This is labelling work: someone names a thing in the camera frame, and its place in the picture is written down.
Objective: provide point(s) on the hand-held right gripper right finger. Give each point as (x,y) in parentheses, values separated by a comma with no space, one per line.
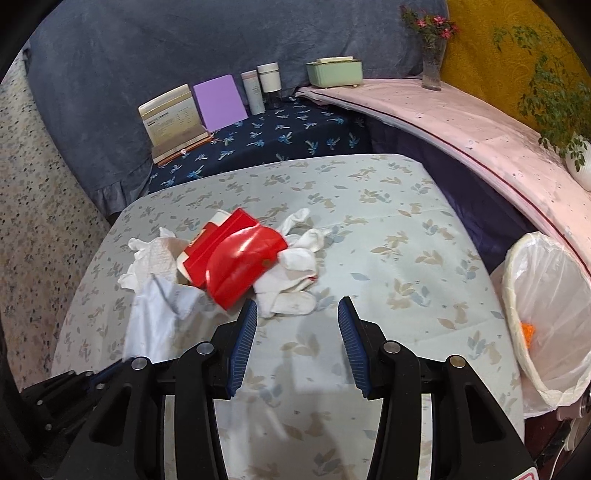
(351,350)

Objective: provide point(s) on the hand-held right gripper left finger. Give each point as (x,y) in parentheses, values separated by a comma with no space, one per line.
(242,344)

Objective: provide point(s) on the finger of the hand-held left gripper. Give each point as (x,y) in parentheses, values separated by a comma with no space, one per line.
(69,401)

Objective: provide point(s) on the white sock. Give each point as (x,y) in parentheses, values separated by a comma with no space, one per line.
(295,221)
(304,251)
(286,295)

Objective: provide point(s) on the red glossy pouch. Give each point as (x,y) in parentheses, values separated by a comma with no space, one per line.
(240,267)

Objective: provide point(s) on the red and white carton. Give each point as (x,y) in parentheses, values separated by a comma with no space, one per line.
(210,244)

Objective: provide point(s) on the orange plastic bag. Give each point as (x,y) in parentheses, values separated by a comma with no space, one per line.
(527,330)

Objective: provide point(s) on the white lined trash bin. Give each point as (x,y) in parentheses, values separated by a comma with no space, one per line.
(549,323)

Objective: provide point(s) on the leaf-printed tablecloth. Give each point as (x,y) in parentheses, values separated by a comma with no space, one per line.
(392,258)

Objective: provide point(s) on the crumpled white tissue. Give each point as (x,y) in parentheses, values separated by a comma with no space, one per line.
(152,258)

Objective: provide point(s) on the dark purple cloth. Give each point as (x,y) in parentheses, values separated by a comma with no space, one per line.
(452,184)

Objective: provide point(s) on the navy floral cloth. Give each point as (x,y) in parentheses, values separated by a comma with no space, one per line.
(277,138)

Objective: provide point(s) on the beige cardboard box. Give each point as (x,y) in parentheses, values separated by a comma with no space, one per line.
(173,122)

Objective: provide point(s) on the purple card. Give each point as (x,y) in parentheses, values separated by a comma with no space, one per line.
(219,104)

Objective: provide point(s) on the slim white bottle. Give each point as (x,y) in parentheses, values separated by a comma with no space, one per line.
(253,94)

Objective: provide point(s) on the pink cloth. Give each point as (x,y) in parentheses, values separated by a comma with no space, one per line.
(461,124)

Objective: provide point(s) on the white-capped jar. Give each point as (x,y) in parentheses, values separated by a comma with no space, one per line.
(269,81)

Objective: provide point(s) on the pale green tissue box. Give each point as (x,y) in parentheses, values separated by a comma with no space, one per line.
(334,74)

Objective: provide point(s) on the green plant in white pot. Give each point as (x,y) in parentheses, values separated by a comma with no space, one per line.
(579,161)

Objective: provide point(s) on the glass vase with red flowers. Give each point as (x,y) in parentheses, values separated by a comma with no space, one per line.
(434,64)

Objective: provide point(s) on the blue-grey blanket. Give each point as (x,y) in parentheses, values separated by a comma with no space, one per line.
(161,46)

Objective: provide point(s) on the yellow patterned cloth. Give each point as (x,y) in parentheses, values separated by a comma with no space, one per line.
(480,37)

